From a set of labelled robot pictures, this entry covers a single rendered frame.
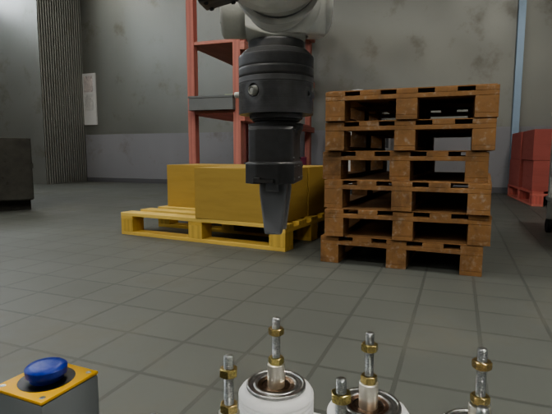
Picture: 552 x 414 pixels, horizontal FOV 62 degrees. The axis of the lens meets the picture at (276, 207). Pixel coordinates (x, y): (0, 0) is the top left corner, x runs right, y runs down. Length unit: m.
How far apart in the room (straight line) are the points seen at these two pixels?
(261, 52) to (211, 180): 2.25
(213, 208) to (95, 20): 7.33
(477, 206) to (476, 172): 0.15
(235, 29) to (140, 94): 8.34
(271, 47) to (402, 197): 1.72
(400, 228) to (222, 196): 1.07
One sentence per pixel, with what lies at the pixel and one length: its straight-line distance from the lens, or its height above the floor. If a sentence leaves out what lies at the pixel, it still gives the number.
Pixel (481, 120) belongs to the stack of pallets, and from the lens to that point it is 2.16.
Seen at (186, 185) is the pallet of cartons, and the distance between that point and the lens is 3.42.
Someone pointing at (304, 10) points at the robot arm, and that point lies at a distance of 0.37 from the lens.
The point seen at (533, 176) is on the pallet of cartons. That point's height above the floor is 0.31.
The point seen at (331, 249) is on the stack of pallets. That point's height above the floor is 0.07.
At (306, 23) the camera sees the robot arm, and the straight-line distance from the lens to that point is 0.48.
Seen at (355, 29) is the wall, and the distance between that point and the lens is 7.35.
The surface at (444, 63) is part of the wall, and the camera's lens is 7.07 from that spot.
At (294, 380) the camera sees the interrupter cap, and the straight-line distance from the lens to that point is 0.63.
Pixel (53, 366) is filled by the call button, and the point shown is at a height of 0.33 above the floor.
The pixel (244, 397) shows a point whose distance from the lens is 0.61.
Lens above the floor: 0.54
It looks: 7 degrees down
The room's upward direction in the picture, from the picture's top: straight up
